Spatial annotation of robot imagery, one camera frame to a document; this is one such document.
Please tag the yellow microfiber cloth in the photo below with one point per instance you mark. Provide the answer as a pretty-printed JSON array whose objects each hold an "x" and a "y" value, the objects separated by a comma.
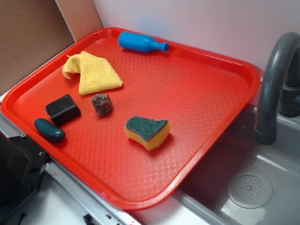
[{"x": 96, "y": 73}]

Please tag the grey toy faucet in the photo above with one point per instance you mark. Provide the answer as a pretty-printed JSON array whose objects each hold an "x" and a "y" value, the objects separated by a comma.
[{"x": 280, "y": 91}]

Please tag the grey plastic sink basin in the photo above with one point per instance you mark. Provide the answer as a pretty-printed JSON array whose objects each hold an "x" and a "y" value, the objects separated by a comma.
[{"x": 241, "y": 182}]

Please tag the green and yellow sponge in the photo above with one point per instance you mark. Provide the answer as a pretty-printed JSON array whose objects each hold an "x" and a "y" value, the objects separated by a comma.
[{"x": 150, "y": 133}]

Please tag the metal rail strip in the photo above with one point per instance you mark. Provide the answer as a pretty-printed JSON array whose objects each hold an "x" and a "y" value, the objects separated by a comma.
[{"x": 62, "y": 199}]

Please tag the brown rock chunk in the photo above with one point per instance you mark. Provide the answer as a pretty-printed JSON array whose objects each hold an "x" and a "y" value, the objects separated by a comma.
[{"x": 102, "y": 104}]

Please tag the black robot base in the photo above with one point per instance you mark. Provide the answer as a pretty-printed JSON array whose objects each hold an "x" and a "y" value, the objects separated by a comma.
[{"x": 22, "y": 164}]

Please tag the red plastic tray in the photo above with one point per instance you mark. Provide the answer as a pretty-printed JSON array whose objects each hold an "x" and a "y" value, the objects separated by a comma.
[{"x": 200, "y": 92}]

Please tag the blue plastic bottle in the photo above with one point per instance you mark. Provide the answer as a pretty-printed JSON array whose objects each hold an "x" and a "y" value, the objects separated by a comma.
[{"x": 141, "y": 43}]

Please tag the brown cardboard panel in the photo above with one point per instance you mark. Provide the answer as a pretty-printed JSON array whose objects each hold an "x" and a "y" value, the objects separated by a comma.
[{"x": 34, "y": 31}]

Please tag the black rectangular block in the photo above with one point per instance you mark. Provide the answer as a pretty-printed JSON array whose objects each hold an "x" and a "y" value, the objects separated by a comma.
[{"x": 62, "y": 110}]

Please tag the dark green oblong toy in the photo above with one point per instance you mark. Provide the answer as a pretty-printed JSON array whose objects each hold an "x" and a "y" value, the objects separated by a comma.
[{"x": 49, "y": 130}]

